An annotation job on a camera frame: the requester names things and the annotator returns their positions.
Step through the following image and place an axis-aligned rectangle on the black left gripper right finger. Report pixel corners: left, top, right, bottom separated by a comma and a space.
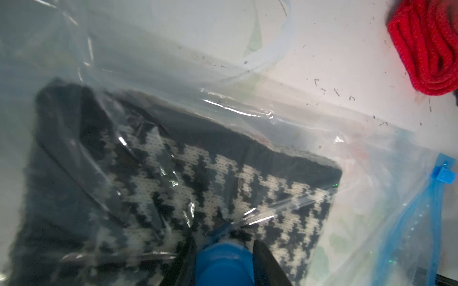
252, 240, 292, 286

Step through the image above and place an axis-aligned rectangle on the blue bag zipper clip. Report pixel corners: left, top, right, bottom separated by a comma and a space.
432, 166, 456, 184

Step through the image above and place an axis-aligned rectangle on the houndstooth black white scarf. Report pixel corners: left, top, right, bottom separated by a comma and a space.
5, 79, 342, 286

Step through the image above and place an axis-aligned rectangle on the red knitted scarf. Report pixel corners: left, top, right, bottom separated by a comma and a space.
387, 0, 458, 96

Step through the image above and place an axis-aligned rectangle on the clear plastic vacuum bag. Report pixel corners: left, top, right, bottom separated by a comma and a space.
1, 1, 458, 286

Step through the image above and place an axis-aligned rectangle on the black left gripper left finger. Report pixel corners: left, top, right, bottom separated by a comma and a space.
160, 237, 197, 286

